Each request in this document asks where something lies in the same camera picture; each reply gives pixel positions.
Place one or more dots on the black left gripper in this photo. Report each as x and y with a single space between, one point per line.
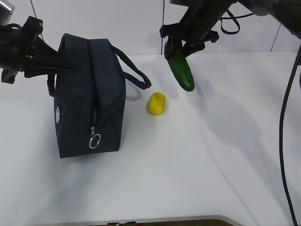
21 47

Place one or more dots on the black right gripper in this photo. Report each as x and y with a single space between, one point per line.
195 27

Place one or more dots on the green cucumber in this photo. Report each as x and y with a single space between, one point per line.
182 72

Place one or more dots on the yellow lemon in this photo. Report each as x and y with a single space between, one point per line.
157 103

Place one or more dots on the dark blue lunch bag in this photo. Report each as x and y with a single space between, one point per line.
89 100

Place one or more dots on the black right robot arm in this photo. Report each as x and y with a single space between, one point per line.
287 12

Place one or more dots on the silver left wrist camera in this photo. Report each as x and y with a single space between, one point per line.
6 11

